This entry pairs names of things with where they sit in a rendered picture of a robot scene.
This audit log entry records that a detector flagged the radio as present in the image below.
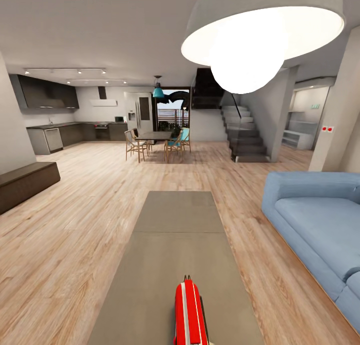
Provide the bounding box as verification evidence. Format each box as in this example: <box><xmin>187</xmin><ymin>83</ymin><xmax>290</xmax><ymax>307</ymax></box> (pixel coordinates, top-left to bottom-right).
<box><xmin>173</xmin><ymin>278</ymin><xmax>209</xmax><ymax>345</ymax></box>

